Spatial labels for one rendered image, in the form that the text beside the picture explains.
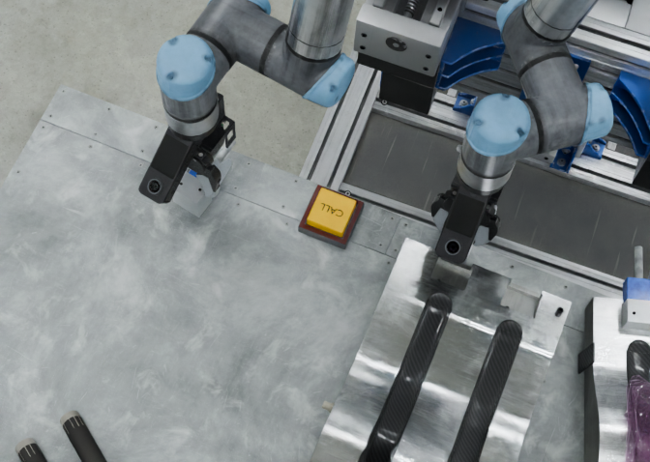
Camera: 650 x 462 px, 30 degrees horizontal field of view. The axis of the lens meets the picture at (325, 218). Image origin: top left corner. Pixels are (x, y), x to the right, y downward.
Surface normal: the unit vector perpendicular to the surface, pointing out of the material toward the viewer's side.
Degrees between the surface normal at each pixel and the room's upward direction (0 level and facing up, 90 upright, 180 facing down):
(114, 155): 0
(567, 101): 3
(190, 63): 0
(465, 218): 30
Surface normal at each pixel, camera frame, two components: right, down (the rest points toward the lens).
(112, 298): 0.04, -0.40
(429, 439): 0.20, -0.74
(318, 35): -0.07, 0.78
